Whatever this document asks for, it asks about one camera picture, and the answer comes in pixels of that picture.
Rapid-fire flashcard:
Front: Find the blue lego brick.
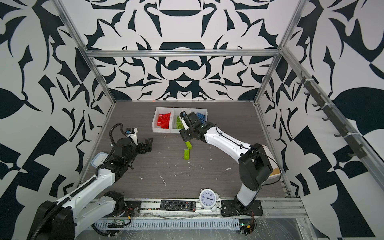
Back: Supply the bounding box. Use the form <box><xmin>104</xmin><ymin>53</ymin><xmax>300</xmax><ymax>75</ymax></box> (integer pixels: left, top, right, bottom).
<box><xmin>197</xmin><ymin>113</ymin><xmax>206</xmax><ymax>121</ymax></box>

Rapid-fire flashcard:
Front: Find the green lego brick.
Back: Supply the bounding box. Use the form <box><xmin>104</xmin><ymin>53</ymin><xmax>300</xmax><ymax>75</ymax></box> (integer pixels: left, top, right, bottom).
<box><xmin>176</xmin><ymin>116</ymin><xmax>185</xmax><ymax>130</ymax></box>
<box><xmin>185</xmin><ymin>141</ymin><xmax>192</xmax><ymax>150</ymax></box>
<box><xmin>184</xmin><ymin>149</ymin><xmax>190</xmax><ymax>160</ymax></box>

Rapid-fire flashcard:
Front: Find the red lego brick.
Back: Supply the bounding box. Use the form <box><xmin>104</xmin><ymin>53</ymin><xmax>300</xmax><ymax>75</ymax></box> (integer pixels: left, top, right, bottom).
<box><xmin>158</xmin><ymin>113</ymin><xmax>171</xmax><ymax>122</ymax></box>
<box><xmin>156</xmin><ymin>121</ymin><xmax>170</xmax><ymax>129</ymax></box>

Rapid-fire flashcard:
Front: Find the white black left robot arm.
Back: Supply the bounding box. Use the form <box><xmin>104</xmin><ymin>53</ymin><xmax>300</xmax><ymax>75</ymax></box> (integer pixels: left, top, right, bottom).
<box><xmin>27</xmin><ymin>137</ymin><xmax>153</xmax><ymax>240</ymax></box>

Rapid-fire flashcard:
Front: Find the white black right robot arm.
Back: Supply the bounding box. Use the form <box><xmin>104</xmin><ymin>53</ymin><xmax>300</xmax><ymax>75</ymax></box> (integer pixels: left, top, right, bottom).
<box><xmin>180</xmin><ymin>112</ymin><xmax>282</xmax><ymax>217</ymax></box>

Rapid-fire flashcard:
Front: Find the white right storage bin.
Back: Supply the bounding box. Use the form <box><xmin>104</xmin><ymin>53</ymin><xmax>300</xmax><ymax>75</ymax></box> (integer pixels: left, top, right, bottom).
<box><xmin>191</xmin><ymin>108</ymin><xmax>208</xmax><ymax>122</ymax></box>

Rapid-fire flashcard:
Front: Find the white storage bin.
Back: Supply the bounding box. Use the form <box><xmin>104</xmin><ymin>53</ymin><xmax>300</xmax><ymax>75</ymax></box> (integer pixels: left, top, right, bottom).
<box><xmin>152</xmin><ymin>107</ymin><xmax>175</xmax><ymax>134</ymax></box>
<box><xmin>191</xmin><ymin>108</ymin><xmax>208</xmax><ymax>122</ymax></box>
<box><xmin>170</xmin><ymin>108</ymin><xmax>191</xmax><ymax>134</ymax></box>

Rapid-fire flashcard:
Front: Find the white middle storage bin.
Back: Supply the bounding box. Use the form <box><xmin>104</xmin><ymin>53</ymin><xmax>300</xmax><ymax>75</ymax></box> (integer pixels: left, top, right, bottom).
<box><xmin>170</xmin><ymin>108</ymin><xmax>191</xmax><ymax>134</ymax></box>

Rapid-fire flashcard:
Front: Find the white left storage bin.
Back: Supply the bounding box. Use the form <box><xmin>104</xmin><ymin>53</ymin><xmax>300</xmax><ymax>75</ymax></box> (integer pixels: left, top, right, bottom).
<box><xmin>152</xmin><ymin>107</ymin><xmax>175</xmax><ymax>134</ymax></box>

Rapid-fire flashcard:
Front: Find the clear lidded food container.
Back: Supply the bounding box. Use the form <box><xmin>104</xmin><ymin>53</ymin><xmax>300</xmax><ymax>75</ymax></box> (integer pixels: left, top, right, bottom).
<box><xmin>91</xmin><ymin>152</ymin><xmax>109</xmax><ymax>169</ymax></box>

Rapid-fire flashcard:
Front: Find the black remote control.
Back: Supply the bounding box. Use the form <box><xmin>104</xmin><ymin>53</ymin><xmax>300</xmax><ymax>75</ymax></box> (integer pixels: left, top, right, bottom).
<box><xmin>160</xmin><ymin>200</ymin><xmax>196</xmax><ymax>212</ymax></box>

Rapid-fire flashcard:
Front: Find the white analog clock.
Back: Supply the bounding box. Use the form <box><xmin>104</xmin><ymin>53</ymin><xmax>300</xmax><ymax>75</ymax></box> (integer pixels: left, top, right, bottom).
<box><xmin>199</xmin><ymin>189</ymin><xmax>221</xmax><ymax>212</ymax></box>

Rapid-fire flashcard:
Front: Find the white tissue box wooden top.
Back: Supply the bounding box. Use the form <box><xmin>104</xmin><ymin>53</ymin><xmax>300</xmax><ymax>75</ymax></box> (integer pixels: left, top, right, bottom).
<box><xmin>263</xmin><ymin>145</ymin><xmax>281</xmax><ymax>181</ymax></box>

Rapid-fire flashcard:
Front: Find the small green circuit board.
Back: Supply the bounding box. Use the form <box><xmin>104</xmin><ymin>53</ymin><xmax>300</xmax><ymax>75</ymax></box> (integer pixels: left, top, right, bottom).
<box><xmin>240</xmin><ymin>222</ymin><xmax>257</xmax><ymax>236</ymax></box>

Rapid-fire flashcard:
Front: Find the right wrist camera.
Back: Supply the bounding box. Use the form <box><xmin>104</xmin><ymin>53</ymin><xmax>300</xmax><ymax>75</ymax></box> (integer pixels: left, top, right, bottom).
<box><xmin>179</xmin><ymin>111</ymin><xmax>189</xmax><ymax>130</ymax></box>

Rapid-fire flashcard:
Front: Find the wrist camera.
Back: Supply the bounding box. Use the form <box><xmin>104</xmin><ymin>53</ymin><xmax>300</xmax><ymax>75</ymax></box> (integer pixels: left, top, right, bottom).
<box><xmin>126</xmin><ymin>128</ymin><xmax>138</xmax><ymax>146</ymax></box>
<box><xmin>179</xmin><ymin>111</ymin><xmax>189</xmax><ymax>130</ymax></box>

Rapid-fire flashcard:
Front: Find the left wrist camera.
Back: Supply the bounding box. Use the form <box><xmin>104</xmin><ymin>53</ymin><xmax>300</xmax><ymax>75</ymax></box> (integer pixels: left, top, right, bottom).
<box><xmin>126</xmin><ymin>128</ymin><xmax>138</xmax><ymax>146</ymax></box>

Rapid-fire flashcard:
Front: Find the white cable duct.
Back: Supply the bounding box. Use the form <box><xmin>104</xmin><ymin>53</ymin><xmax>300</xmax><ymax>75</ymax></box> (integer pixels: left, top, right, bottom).
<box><xmin>95</xmin><ymin>219</ymin><xmax>241</xmax><ymax>231</ymax></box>

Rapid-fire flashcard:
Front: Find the grey wall hook rail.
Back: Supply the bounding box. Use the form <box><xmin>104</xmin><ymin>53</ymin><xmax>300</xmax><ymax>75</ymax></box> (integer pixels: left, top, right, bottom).
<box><xmin>299</xmin><ymin>77</ymin><xmax>368</xmax><ymax>159</ymax></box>

